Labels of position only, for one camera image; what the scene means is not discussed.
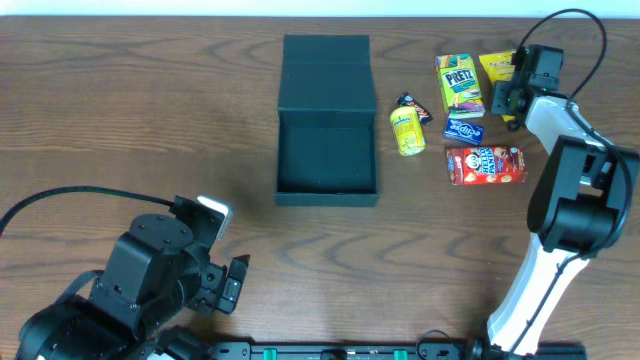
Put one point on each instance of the blue Eclipse gum pack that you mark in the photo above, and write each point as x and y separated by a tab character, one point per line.
462	131

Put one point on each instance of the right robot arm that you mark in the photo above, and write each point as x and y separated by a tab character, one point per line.
578	207

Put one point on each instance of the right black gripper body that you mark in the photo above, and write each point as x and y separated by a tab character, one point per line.
503	100

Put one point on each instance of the red Hello Panda box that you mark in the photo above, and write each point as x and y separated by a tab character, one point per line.
486	165

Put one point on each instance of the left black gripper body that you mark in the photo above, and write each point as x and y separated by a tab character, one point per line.
220	286

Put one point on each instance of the black chocolate bar wrapper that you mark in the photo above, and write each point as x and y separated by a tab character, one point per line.
424	115

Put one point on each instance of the black gift box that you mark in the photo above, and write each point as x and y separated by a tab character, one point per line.
327	108

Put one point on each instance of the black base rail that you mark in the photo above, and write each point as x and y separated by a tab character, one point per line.
436	350

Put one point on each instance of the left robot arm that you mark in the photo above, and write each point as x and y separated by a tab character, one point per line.
72	328

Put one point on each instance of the small yellow can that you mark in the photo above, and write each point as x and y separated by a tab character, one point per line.
407	131

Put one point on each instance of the green Pretz snack box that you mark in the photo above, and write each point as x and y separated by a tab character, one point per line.
459	86

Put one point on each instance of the yellow seed snack bag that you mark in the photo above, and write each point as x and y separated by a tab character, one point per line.
498	67

